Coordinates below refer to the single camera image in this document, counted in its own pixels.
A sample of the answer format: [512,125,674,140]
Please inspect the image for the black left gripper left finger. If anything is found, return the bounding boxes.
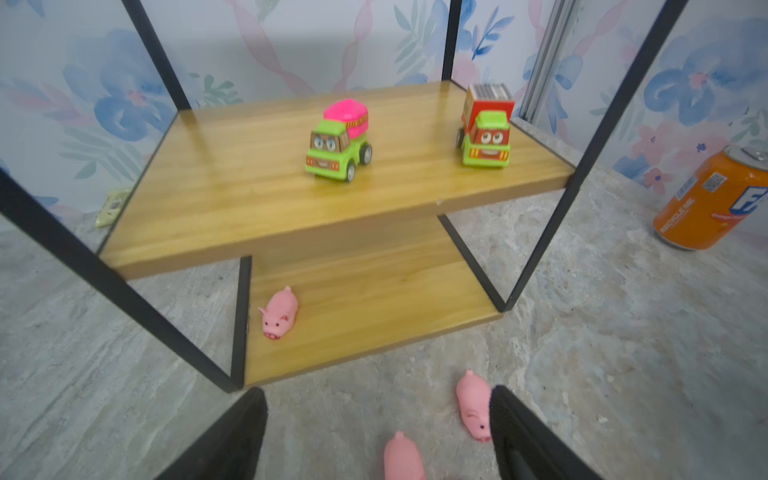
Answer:
[157,388,268,479]

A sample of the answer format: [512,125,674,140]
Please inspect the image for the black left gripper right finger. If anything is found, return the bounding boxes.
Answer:
[489,385,601,480]

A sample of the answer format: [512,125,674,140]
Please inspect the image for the pink pig toy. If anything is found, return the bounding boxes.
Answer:
[383,431,426,480]
[258,286,298,340]
[456,369,492,442]

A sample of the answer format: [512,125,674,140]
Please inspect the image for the green pink toy truck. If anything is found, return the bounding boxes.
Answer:
[305,99,373,182]

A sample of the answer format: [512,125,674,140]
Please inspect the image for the pink pig toy on shelf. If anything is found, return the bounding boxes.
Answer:
[258,286,298,340]

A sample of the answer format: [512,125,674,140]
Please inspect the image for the wooden shelf with black frame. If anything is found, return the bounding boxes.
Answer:
[1,1,685,393]

